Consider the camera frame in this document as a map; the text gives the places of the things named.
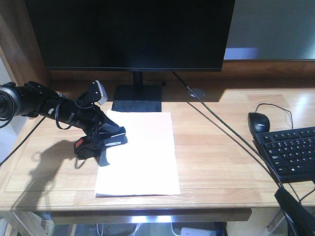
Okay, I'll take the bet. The black computer mouse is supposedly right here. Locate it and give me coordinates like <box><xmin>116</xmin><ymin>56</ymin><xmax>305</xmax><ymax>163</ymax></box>
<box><xmin>248</xmin><ymin>112</ymin><xmax>270</xmax><ymax>135</ymax></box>

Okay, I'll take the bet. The black keyboard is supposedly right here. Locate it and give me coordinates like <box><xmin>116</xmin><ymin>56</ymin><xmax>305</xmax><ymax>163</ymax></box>
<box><xmin>253</xmin><ymin>127</ymin><xmax>315</xmax><ymax>183</ymax></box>

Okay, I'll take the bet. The black monitor cable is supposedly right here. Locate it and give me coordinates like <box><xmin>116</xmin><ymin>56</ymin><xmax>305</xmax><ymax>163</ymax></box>
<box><xmin>171</xmin><ymin>71</ymin><xmax>296</xmax><ymax>236</ymax></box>

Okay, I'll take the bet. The grey desk cable grommet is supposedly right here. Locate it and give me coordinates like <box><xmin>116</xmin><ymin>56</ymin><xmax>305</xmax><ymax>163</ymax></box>
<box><xmin>188</xmin><ymin>88</ymin><xmax>205</xmax><ymax>98</ymax></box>

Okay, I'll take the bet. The white power strip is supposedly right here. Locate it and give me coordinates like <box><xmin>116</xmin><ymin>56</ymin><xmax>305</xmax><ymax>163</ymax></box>
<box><xmin>181</xmin><ymin>227</ymin><xmax>216</xmax><ymax>236</ymax></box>

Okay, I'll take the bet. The black orange stapler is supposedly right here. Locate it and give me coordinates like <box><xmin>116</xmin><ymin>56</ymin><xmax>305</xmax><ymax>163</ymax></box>
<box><xmin>73</xmin><ymin>127</ymin><xmax>127</xmax><ymax>160</ymax></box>

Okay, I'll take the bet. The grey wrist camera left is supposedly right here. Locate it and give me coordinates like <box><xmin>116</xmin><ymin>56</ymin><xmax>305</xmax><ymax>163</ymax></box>
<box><xmin>87</xmin><ymin>80</ymin><xmax>108</xmax><ymax>105</ymax></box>

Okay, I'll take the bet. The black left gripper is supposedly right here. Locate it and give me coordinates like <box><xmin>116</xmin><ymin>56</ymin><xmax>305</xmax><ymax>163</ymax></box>
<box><xmin>54</xmin><ymin>98</ymin><xmax>126</xmax><ymax>148</ymax></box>

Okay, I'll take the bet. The white paper sheet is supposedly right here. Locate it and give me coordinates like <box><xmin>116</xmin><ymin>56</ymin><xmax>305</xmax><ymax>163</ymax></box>
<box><xmin>94</xmin><ymin>110</ymin><xmax>181</xmax><ymax>197</ymax></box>

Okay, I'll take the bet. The black computer monitor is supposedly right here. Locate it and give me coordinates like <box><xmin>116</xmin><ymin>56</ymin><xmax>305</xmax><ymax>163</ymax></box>
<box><xmin>26</xmin><ymin>0</ymin><xmax>235</xmax><ymax>112</ymax></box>

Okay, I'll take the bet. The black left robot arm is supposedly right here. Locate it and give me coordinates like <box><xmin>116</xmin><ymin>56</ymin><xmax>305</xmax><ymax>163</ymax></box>
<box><xmin>0</xmin><ymin>81</ymin><xmax>127</xmax><ymax>148</ymax></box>

